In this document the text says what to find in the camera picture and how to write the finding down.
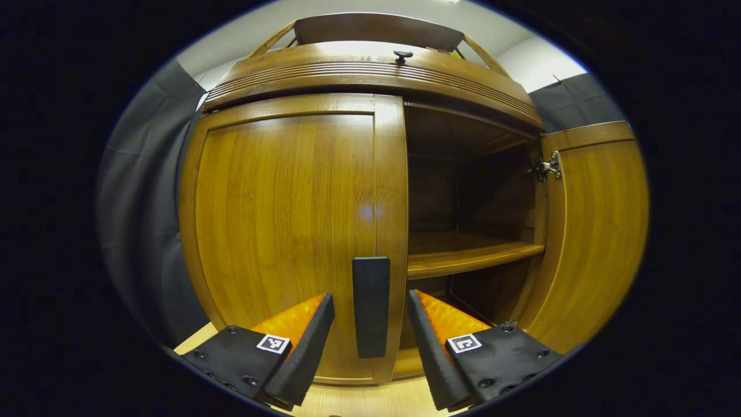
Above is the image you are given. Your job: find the wooden inner shelf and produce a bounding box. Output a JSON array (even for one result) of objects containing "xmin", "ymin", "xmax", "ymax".
[{"xmin": 407, "ymin": 232, "xmax": 546, "ymax": 280}]

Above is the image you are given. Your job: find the black door handle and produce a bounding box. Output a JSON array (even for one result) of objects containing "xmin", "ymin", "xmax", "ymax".
[{"xmin": 352, "ymin": 257, "xmax": 391, "ymax": 359}]

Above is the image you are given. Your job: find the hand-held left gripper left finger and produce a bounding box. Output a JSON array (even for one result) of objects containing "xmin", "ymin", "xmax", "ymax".
[{"xmin": 181, "ymin": 292, "xmax": 336, "ymax": 409}]

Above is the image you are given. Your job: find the black backdrop cloth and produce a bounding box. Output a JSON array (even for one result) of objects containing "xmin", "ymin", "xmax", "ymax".
[{"xmin": 96, "ymin": 58, "xmax": 629, "ymax": 348}]

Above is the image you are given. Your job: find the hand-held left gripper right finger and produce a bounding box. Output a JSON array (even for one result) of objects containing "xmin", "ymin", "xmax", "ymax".
[{"xmin": 407, "ymin": 290, "xmax": 563, "ymax": 413}]

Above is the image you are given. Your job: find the wooden double-door shoe cabinet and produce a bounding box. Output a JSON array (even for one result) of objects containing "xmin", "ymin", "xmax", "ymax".
[{"xmin": 177, "ymin": 13, "xmax": 650, "ymax": 386}]

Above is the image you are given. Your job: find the metal door hinge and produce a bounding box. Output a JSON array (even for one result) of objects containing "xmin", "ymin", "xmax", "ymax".
[{"xmin": 524, "ymin": 151, "xmax": 563, "ymax": 184}]

